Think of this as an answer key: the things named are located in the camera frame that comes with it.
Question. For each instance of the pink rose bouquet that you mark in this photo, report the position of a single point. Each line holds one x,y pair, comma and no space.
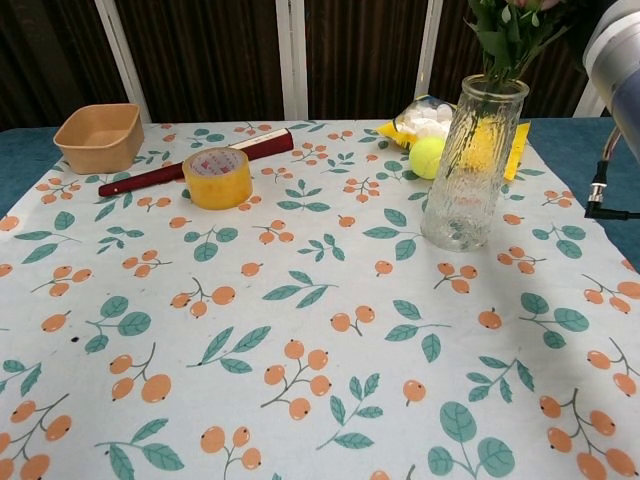
505,35

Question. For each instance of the floral fruit print tablecloth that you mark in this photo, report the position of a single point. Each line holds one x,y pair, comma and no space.
250,310

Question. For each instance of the yellow packing tape roll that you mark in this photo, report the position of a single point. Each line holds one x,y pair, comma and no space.
217,180

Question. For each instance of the brown paper bowl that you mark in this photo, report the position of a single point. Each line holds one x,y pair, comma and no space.
100,137

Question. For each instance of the dark red folded fan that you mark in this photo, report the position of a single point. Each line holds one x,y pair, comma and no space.
150,177

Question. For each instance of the yellow tennis ball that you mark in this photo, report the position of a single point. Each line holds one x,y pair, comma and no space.
425,157

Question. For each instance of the yellow bag of white candies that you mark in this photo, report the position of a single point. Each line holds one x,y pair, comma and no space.
425,122

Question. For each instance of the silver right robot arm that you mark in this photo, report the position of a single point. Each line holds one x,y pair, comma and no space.
617,60

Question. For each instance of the textured clear glass vase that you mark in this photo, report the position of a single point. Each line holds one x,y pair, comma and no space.
475,165

